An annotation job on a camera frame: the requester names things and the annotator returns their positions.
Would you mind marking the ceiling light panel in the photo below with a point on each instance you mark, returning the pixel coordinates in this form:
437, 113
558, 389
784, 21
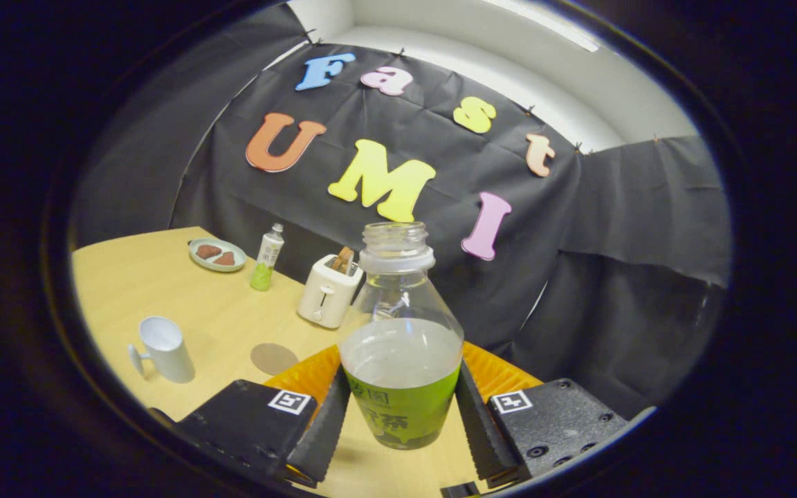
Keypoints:
551, 24

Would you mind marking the capped green tea bottle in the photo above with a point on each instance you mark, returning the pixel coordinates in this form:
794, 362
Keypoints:
267, 257

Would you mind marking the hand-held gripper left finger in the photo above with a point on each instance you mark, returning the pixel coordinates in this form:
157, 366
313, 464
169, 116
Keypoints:
326, 429

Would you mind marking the white toaster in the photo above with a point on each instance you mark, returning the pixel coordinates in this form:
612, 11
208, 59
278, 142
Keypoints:
326, 297

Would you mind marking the brown food piece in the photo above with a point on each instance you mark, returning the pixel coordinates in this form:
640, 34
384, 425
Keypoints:
224, 259
208, 251

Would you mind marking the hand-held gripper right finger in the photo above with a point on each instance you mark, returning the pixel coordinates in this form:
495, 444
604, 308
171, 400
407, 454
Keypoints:
481, 436

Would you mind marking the wooden table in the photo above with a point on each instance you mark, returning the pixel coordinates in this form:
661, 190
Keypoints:
163, 277

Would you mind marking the white cup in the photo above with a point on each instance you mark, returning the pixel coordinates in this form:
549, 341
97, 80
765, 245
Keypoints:
167, 353

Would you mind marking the brown toast slice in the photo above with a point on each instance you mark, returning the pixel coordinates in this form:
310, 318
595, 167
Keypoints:
347, 257
337, 261

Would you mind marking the pale green plate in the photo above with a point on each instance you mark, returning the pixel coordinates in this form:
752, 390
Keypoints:
217, 266

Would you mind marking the round brown coaster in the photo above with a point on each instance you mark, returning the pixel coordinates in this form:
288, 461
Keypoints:
274, 360

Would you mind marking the clear juice bottle green label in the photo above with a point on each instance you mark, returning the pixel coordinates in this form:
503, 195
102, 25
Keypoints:
398, 346

